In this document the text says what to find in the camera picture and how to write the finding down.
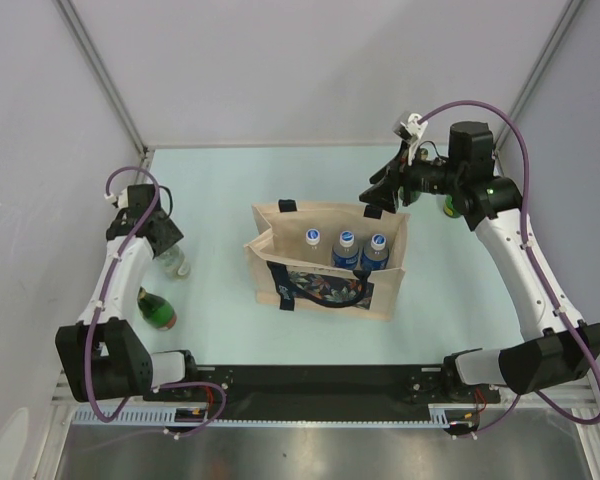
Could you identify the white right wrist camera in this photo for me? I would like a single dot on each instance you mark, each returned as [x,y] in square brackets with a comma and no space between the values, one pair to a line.
[410,128]

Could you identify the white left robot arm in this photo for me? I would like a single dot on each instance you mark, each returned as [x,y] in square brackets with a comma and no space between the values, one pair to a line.
[102,349]

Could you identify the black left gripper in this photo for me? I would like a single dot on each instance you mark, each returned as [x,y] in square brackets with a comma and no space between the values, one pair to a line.
[171,232]

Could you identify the beige canvas tote bag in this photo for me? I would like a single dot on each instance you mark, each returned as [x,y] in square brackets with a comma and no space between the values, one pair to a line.
[285,279]

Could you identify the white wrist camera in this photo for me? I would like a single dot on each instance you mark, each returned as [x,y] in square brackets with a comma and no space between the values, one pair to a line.
[115,196]
[410,128]

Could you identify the white slotted cable duct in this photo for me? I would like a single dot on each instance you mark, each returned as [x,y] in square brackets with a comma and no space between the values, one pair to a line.
[185,418]

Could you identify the Pocari Sweat bottle labelled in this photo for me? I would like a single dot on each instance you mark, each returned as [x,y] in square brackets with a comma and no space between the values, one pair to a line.
[375,253]

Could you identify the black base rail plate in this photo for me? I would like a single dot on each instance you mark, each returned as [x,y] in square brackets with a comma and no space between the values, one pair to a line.
[337,391]

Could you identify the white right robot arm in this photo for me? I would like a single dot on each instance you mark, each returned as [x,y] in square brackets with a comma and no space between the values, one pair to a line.
[553,331]

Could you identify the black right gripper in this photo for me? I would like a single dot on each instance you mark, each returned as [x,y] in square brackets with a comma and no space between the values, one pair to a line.
[383,193]

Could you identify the green Perrier bottle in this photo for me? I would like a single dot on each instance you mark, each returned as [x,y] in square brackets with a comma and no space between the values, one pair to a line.
[409,196]
[449,209]

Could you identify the Pocari Sweat bottle clear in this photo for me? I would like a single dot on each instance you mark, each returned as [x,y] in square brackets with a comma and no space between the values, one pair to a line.
[313,246]

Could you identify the green bottle red label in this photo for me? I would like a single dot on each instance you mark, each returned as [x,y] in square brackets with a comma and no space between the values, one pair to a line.
[156,310]

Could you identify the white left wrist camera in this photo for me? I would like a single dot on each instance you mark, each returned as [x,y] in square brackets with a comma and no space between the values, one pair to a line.
[115,196]

